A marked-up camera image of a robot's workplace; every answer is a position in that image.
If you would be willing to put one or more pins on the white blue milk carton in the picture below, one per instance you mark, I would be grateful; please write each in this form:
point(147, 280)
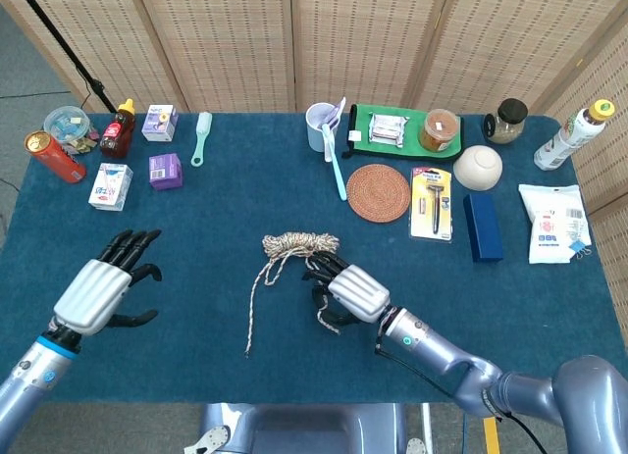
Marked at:
point(110, 186)

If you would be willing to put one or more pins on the white perforated bracket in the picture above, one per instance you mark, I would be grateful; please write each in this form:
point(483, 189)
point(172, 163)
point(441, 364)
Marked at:
point(211, 438)
point(416, 446)

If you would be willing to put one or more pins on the yellow floor tape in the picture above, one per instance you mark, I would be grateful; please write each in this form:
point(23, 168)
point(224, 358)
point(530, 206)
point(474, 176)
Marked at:
point(491, 437)

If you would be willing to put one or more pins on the light blue cup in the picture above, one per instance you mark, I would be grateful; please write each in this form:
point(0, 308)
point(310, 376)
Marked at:
point(316, 133)

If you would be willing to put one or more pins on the silver snack packet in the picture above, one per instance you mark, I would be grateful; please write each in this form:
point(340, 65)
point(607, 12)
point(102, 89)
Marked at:
point(387, 129)

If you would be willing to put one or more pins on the mint green scrub brush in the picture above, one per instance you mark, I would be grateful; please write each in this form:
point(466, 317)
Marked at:
point(202, 125)

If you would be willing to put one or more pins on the black tripod pole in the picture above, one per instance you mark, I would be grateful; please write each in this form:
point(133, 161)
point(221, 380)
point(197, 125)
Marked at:
point(59, 39)

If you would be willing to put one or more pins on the green cloth black trim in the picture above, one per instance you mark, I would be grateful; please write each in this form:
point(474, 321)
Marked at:
point(412, 151)

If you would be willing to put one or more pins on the glass jar black lid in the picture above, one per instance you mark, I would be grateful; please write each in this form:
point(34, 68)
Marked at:
point(507, 128)

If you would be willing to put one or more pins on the drink bottle yellow cap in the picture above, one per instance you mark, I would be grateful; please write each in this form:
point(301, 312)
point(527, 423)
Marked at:
point(564, 140)

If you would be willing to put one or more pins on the orange jar clear lid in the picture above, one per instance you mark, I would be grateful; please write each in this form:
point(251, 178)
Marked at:
point(439, 130)

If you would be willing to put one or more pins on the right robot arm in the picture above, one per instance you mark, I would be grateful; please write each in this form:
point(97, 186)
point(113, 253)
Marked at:
point(441, 348)

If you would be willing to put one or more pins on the razor in yellow package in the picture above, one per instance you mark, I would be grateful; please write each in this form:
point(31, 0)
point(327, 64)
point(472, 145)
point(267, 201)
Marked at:
point(432, 204)

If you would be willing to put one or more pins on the round woven coaster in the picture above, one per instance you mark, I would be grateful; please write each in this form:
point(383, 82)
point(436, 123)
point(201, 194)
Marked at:
point(378, 193)

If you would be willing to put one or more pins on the blue binder clip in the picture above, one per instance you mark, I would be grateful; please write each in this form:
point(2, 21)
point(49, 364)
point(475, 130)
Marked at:
point(578, 247)

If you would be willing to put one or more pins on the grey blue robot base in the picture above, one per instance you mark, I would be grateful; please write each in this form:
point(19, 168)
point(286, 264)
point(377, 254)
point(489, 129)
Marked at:
point(304, 429)

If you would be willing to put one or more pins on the dark blue long box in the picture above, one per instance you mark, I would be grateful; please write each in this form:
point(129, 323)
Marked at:
point(483, 228)

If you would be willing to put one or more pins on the white wipes pack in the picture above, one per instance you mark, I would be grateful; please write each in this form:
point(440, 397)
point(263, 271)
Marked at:
point(549, 223)

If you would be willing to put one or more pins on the red drink can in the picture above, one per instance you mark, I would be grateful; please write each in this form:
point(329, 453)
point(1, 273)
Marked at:
point(56, 160)

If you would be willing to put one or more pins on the beige upturned bowl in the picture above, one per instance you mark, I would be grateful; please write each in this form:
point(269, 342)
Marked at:
point(478, 167)

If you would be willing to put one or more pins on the white purple toothpaste tube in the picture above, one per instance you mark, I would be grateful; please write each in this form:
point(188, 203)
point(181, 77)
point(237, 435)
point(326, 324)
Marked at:
point(335, 113)

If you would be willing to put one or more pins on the white purple carton box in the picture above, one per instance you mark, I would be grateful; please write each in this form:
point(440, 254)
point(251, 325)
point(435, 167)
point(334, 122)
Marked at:
point(159, 125)

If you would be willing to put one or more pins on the blue carpet table cover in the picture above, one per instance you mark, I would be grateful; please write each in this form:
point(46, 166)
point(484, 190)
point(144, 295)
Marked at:
point(196, 302)

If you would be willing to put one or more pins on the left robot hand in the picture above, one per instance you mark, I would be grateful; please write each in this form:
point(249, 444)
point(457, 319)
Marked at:
point(90, 294)

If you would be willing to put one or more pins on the clear plastic candy tub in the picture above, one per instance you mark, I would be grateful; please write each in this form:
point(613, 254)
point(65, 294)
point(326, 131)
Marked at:
point(64, 123)

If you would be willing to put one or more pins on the light blue toothbrush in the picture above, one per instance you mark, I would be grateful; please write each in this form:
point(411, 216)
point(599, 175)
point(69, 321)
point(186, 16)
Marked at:
point(337, 174)

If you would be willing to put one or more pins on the honey bottle yellow cap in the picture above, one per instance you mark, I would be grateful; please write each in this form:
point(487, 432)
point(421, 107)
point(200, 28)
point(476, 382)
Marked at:
point(117, 137)

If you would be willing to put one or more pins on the purple small box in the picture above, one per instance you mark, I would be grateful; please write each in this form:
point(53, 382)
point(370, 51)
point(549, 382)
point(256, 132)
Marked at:
point(166, 172)

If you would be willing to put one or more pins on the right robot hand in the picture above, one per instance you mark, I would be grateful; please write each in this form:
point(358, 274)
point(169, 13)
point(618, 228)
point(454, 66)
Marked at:
point(360, 292)

